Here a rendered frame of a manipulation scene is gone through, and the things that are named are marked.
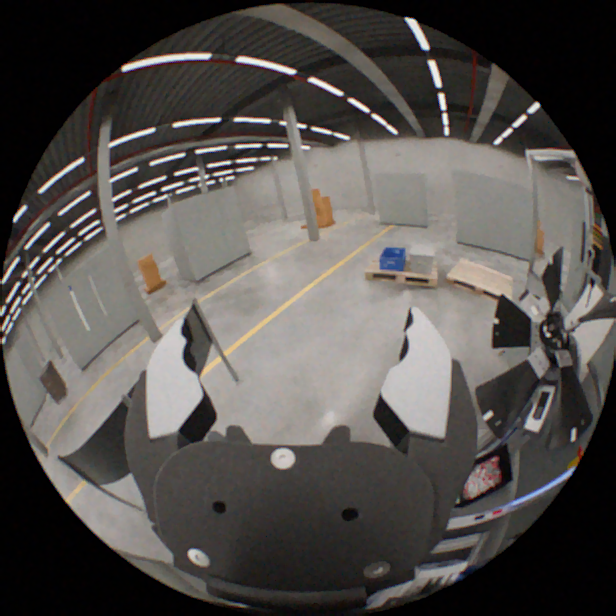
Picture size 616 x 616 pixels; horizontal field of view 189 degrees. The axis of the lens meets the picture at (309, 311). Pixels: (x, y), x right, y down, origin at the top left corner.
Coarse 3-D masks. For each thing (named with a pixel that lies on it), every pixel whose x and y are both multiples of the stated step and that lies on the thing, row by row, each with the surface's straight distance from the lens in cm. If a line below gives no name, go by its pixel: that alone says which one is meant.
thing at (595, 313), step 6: (606, 294) 90; (600, 300) 89; (606, 300) 85; (594, 306) 87; (600, 306) 82; (606, 306) 80; (612, 306) 79; (588, 312) 84; (594, 312) 78; (600, 312) 77; (606, 312) 76; (612, 312) 76; (582, 318) 77; (588, 318) 75; (594, 318) 74; (600, 318) 74; (606, 318) 73; (612, 318) 74
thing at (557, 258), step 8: (560, 248) 95; (552, 256) 100; (560, 256) 92; (552, 264) 97; (560, 264) 90; (544, 272) 103; (552, 272) 95; (560, 272) 87; (544, 280) 102; (552, 280) 93; (560, 280) 85; (552, 288) 91; (552, 296) 89; (552, 304) 88
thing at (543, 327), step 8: (552, 312) 76; (544, 320) 76; (552, 320) 75; (560, 320) 74; (544, 328) 74; (560, 328) 73; (544, 336) 74; (552, 336) 72; (560, 336) 71; (568, 336) 83; (544, 344) 72; (552, 344) 71; (560, 344) 73; (568, 344) 81; (544, 352) 77; (552, 352) 74; (552, 360) 80; (552, 368) 81
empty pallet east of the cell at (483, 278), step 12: (456, 264) 411; (468, 264) 428; (456, 276) 358; (468, 276) 370; (480, 276) 384; (492, 276) 402; (504, 276) 424; (468, 288) 357; (480, 288) 344; (492, 288) 354; (504, 288) 372; (492, 300) 348
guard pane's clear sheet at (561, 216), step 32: (544, 160) 192; (544, 192) 194; (576, 192) 164; (544, 224) 194; (576, 224) 163; (544, 256) 194; (576, 256) 162; (608, 256) 143; (576, 288) 161; (608, 288) 142; (608, 352) 140; (608, 384) 139
